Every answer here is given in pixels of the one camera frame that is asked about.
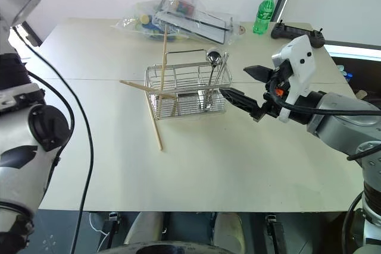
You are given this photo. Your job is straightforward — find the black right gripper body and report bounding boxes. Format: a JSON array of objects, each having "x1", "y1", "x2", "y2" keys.
[{"x1": 263, "y1": 59, "x2": 295, "y2": 119}]

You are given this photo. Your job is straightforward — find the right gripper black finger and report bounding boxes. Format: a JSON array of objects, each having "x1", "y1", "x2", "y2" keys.
[
  {"x1": 219, "y1": 86, "x2": 266, "y2": 122},
  {"x1": 243, "y1": 65, "x2": 274, "y2": 83}
]

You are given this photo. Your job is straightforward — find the metal spoon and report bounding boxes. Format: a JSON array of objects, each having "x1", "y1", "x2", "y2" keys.
[{"x1": 203, "y1": 46, "x2": 223, "y2": 111}]

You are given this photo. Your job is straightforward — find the black remote controller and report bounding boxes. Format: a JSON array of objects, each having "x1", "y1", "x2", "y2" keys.
[{"x1": 270, "y1": 19, "x2": 326, "y2": 49}]

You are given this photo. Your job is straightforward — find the green plastic bottle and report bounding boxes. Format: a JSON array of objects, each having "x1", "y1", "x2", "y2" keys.
[{"x1": 252, "y1": 0, "x2": 277, "y2": 36}]

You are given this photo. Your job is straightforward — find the black and white flat case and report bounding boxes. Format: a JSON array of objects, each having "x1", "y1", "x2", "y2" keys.
[{"x1": 154, "y1": 10, "x2": 232, "y2": 45}]

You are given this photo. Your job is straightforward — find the blue bottle caps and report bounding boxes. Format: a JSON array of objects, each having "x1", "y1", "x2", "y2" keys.
[{"x1": 338, "y1": 64, "x2": 355, "y2": 84}]

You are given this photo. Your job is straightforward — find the wooden chopstick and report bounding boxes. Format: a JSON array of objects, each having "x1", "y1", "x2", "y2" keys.
[
  {"x1": 119, "y1": 80, "x2": 177, "y2": 100},
  {"x1": 145, "y1": 89, "x2": 164, "y2": 151},
  {"x1": 157, "y1": 24, "x2": 168, "y2": 117}
]

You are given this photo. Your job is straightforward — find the colourful cube box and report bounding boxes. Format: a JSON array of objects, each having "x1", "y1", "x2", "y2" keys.
[{"x1": 172, "y1": 0, "x2": 195, "y2": 16}]

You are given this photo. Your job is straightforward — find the clear plastic bag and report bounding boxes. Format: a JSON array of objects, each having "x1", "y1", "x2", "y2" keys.
[{"x1": 110, "y1": 0, "x2": 242, "y2": 46}]

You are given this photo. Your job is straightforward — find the black table leg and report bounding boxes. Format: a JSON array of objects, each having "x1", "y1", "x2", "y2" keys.
[
  {"x1": 266, "y1": 213, "x2": 288, "y2": 254},
  {"x1": 102, "y1": 212, "x2": 120, "y2": 250}
]

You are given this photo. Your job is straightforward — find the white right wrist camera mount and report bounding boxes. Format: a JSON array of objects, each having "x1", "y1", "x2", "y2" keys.
[{"x1": 270, "y1": 34, "x2": 316, "y2": 123}]

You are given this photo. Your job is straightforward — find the silver wire basket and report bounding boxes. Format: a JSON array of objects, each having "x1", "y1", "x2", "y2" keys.
[{"x1": 145, "y1": 49, "x2": 234, "y2": 121}]

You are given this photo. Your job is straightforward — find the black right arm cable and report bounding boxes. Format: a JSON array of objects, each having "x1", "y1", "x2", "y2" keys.
[{"x1": 269, "y1": 75, "x2": 381, "y2": 117}]

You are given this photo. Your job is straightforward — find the thin white cable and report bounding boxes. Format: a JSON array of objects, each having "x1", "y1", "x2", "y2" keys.
[{"x1": 88, "y1": 212, "x2": 108, "y2": 250}]

